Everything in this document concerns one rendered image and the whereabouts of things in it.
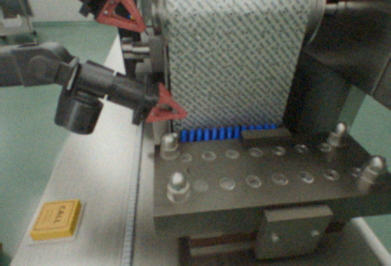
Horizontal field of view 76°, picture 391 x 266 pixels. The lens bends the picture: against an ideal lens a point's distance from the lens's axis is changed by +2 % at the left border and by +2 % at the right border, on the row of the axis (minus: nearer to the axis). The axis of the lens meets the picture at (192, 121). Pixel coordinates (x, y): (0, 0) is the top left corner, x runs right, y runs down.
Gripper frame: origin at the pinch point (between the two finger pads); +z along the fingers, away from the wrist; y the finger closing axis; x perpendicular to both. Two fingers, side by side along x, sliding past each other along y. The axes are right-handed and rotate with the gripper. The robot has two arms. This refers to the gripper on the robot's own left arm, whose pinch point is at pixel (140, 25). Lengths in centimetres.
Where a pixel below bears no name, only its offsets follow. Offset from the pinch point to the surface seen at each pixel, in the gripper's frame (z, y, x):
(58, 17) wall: -93, -551, -219
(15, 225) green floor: 10, -50, -152
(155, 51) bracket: 4.9, -0.3, -2.3
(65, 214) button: 6.3, 16.8, -34.2
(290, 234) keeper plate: 32.1, 28.8, -5.4
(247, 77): 19.9, 7.1, 6.0
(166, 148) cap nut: 13.5, 14.9, -11.5
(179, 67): 8.4, 7.0, -0.2
